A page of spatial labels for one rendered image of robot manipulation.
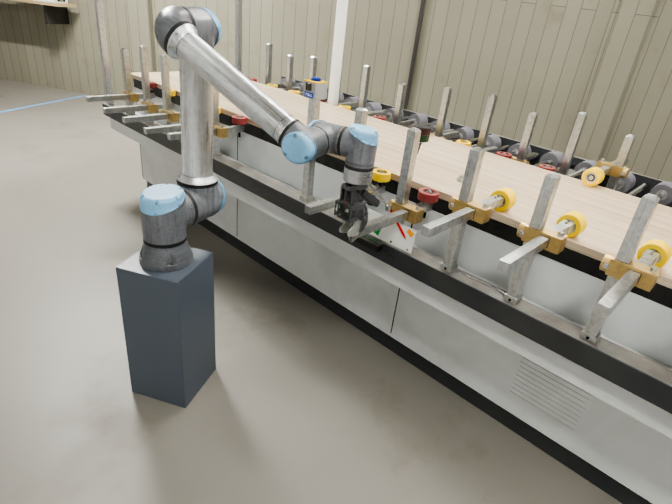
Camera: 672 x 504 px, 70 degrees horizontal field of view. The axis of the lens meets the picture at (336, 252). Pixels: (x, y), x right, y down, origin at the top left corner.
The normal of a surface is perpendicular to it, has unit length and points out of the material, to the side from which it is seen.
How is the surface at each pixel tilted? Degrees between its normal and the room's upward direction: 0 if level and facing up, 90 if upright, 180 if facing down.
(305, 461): 0
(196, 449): 0
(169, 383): 90
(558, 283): 90
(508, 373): 90
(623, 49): 90
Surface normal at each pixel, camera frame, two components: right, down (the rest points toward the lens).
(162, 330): -0.28, 0.43
